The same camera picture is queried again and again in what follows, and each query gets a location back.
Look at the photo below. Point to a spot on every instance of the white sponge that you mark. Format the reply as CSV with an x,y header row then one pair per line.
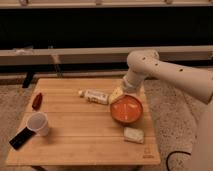
x,y
133,135

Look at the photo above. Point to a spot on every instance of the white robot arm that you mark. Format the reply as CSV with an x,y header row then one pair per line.
x,y
196,82

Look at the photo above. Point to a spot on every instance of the black rectangular remote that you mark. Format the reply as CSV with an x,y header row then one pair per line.
x,y
21,138

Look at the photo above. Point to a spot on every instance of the wooden folding table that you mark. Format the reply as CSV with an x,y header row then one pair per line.
x,y
83,133

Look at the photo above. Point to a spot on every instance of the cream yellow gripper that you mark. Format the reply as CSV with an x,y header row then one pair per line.
x,y
115,95

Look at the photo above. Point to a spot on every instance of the long grey wall rail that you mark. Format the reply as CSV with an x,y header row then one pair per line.
x,y
31,56

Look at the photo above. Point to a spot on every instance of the white lying bottle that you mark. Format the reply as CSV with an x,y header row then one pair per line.
x,y
94,96

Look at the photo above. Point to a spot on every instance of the orange ceramic bowl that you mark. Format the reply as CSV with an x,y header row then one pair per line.
x,y
126,110

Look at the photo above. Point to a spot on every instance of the dark red small object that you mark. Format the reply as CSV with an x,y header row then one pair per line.
x,y
37,102

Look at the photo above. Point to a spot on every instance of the white plastic cup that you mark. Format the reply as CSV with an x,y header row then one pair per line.
x,y
38,122

